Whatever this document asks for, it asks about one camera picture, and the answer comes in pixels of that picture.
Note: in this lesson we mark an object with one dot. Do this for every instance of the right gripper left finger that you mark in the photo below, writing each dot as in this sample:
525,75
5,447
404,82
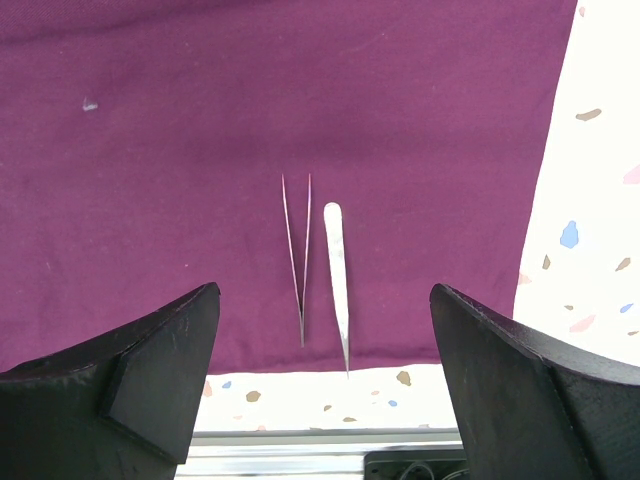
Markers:
121,405

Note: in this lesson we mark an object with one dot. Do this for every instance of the aluminium front rail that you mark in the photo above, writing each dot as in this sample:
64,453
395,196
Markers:
312,454

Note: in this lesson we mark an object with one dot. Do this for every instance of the purple cloth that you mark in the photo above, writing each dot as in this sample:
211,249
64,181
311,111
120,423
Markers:
143,143

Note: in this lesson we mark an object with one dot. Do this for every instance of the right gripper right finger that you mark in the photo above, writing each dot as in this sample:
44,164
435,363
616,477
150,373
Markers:
529,406

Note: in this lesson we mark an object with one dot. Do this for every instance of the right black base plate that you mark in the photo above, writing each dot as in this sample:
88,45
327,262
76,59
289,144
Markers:
416,464

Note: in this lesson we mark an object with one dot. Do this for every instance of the steel tweezers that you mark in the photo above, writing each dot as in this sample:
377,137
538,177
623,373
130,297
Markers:
333,221
298,251

